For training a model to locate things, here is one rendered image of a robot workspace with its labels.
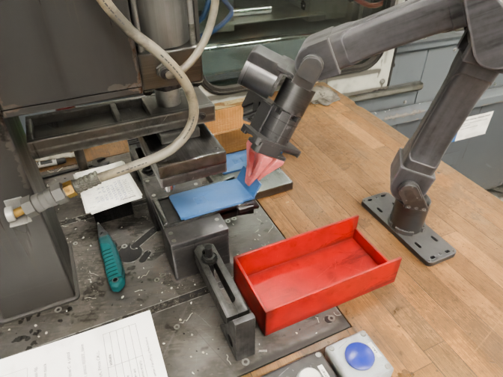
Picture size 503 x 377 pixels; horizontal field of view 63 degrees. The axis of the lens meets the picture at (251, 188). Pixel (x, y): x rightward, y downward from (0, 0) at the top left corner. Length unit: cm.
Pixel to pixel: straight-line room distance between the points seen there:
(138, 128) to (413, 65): 129
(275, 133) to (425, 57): 112
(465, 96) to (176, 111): 43
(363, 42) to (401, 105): 113
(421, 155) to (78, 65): 54
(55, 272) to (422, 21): 65
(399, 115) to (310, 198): 93
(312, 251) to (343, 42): 36
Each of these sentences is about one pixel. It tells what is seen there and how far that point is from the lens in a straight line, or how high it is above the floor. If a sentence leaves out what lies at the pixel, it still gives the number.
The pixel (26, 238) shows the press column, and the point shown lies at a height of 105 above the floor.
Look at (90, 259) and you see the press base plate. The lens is 81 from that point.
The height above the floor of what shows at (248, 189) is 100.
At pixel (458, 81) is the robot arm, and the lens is 69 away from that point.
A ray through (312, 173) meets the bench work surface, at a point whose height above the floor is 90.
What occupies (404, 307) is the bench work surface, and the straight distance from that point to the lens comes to 74.
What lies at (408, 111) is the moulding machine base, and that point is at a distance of 179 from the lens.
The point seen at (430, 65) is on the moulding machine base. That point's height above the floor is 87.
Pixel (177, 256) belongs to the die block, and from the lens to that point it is 69.
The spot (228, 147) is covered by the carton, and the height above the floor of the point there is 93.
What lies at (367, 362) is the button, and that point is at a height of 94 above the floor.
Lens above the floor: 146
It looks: 38 degrees down
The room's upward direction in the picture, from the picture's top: straight up
